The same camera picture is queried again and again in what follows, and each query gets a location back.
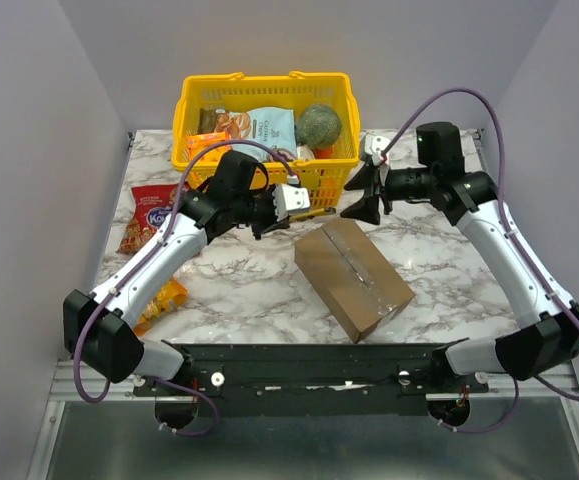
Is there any yellow utility knife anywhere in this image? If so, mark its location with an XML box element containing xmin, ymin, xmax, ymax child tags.
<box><xmin>289</xmin><ymin>207</ymin><xmax>336</xmax><ymax>223</ymax></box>

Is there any brown cardboard express box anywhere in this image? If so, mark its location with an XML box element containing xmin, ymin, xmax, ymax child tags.
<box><xmin>294</xmin><ymin>218</ymin><xmax>415</xmax><ymax>344</ymax></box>

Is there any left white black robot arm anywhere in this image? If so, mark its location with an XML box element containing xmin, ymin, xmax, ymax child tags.
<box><xmin>63</xmin><ymin>150</ymin><xmax>310</xmax><ymax>395</ymax></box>

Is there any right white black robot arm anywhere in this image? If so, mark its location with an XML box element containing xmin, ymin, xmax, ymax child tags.
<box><xmin>341</xmin><ymin>122</ymin><xmax>579</xmax><ymax>392</ymax></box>

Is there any yellow plastic shopping basket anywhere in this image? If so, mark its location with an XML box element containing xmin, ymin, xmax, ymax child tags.
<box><xmin>171</xmin><ymin>71</ymin><xmax>360</xmax><ymax>209</ymax></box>

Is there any green round melon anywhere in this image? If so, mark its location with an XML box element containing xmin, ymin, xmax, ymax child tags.
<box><xmin>295</xmin><ymin>103</ymin><xmax>342</xmax><ymax>149</ymax></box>

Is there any light blue chips bag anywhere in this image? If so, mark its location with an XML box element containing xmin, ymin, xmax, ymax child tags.
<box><xmin>214</xmin><ymin>107</ymin><xmax>297</xmax><ymax>158</ymax></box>

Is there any orange toy package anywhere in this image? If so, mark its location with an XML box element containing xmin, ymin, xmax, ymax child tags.
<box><xmin>186</xmin><ymin>132</ymin><xmax>231</xmax><ymax>164</ymax></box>

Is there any red candy bag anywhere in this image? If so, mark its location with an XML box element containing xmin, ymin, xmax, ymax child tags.
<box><xmin>117</xmin><ymin>184</ymin><xmax>178</xmax><ymax>255</ymax></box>

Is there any orange yellow snack bag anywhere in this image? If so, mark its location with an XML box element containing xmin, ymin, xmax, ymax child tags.
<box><xmin>133</xmin><ymin>277</ymin><xmax>188</xmax><ymax>337</ymax></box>

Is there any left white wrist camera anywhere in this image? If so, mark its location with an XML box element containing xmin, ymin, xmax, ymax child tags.
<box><xmin>272</xmin><ymin>184</ymin><xmax>311</xmax><ymax>220</ymax></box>

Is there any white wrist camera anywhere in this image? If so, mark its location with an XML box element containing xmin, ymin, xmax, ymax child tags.
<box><xmin>272</xmin><ymin>184</ymin><xmax>311</xmax><ymax>220</ymax></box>
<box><xmin>360</xmin><ymin>133</ymin><xmax>390</xmax><ymax>172</ymax></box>

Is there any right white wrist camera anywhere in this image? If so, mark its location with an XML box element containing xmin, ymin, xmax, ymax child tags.
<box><xmin>360</xmin><ymin>133</ymin><xmax>390</xmax><ymax>172</ymax></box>

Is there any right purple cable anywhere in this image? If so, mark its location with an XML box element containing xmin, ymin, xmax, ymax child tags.
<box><xmin>378</xmin><ymin>87</ymin><xmax>579</xmax><ymax>435</ymax></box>

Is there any purple cable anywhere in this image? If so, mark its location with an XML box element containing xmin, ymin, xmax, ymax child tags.
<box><xmin>71</xmin><ymin>140</ymin><xmax>303</xmax><ymax>437</ymax></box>
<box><xmin>378</xmin><ymin>87</ymin><xmax>579</xmax><ymax>435</ymax></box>

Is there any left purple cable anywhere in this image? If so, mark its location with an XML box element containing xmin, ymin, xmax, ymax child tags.
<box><xmin>71</xmin><ymin>140</ymin><xmax>303</xmax><ymax>437</ymax></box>

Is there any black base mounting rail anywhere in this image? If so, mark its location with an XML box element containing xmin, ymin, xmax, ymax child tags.
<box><xmin>133</xmin><ymin>342</ymin><xmax>490</xmax><ymax>419</ymax></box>

